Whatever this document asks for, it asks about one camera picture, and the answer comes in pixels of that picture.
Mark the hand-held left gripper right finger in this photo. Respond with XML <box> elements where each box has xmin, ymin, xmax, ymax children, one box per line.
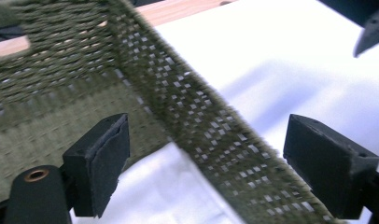
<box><xmin>282</xmin><ymin>113</ymin><xmax>379</xmax><ymax>220</ymax></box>

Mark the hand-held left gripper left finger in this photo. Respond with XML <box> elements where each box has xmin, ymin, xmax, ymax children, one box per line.
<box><xmin>62</xmin><ymin>112</ymin><xmax>132</xmax><ymax>219</ymax></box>

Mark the white towel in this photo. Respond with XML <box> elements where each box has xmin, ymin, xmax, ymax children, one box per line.
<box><xmin>69</xmin><ymin>142</ymin><xmax>246</xmax><ymax>224</ymax></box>

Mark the green woven basket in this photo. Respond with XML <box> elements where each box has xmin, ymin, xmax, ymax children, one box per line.
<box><xmin>0</xmin><ymin>0</ymin><xmax>345</xmax><ymax>224</ymax></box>

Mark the white table mat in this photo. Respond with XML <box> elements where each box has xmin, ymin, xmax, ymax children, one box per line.
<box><xmin>152</xmin><ymin>0</ymin><xmax>379</xmax><ymax>224</ymax></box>

